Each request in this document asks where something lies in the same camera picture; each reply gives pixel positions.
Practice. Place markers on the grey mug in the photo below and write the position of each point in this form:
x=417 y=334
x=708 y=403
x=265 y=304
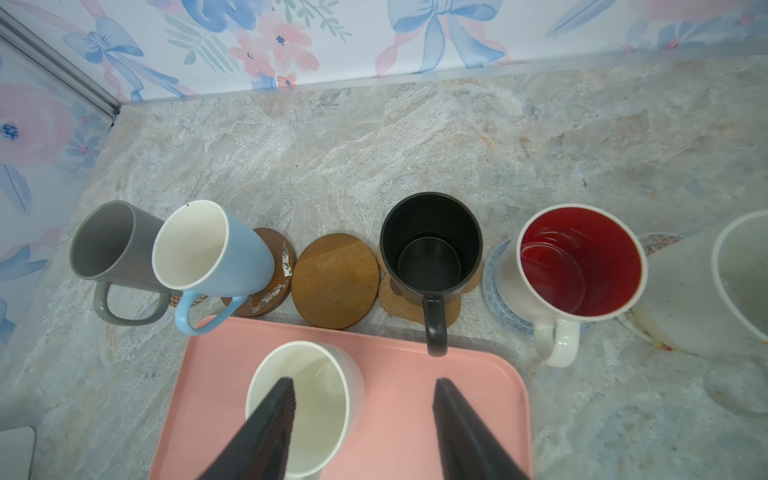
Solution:
x=114 y=246

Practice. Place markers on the black mug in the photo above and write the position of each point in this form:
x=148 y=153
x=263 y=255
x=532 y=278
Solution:
x=431 y=246

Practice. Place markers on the pink tray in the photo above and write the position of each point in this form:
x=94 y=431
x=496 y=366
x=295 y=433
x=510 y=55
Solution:
x=395 y=435

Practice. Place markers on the grey blue woven coaster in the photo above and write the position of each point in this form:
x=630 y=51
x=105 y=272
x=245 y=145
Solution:
x=493 y=300

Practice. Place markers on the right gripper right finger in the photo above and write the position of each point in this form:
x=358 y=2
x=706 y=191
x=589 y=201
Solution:
x=468 y=449

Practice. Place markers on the red interior white mug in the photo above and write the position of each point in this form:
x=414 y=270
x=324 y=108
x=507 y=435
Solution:
x=570 y=265

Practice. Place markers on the dark brown glossy coaster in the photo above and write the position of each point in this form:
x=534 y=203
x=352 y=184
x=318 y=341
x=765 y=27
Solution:
x=273 y=288

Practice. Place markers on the paw shaped wooden coaster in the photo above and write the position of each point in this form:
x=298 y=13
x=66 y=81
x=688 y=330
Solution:
x=400 y=307

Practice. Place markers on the brown cork round coaster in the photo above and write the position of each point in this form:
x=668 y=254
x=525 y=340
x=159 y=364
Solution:
x=335 y=281

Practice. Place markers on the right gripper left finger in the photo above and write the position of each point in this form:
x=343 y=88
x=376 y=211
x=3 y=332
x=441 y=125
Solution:
x=260 y=448

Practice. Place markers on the woven rattan coaster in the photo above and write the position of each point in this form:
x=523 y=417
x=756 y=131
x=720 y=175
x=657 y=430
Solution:
x=176 y=298

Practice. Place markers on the blue handled cream mug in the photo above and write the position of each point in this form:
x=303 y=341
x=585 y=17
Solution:
x=202 y=250

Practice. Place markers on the white grey tissue box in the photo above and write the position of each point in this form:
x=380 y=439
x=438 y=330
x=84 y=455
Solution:
x=16 y=453

